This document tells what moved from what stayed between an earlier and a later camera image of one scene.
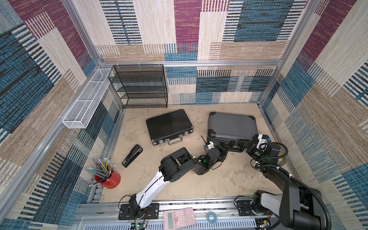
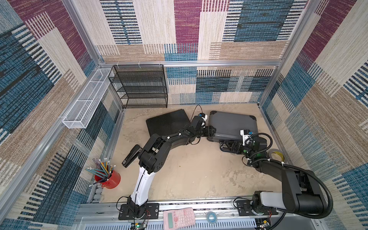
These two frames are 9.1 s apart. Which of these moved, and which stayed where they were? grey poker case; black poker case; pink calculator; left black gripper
Moved: left black gripper
Stayed: grey poker case; pink calculator; black poker case
